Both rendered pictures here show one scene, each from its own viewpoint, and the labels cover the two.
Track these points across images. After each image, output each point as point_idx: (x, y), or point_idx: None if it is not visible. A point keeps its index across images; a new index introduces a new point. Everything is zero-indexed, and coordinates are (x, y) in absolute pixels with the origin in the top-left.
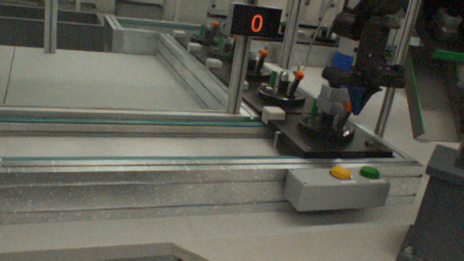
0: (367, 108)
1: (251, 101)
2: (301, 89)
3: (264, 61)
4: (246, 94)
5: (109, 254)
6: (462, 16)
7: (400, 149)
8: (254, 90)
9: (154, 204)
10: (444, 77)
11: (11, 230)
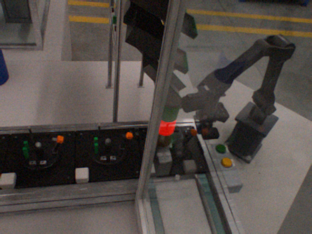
0: (47, 86)
1: (122, 176)
2: (68, 127)
3: (33, 137)
4: (103, 174)
5: None
6: (161, 33)
7: (126, 103)
8: (92, 166)
9: None
10: (156, 66)
11: None
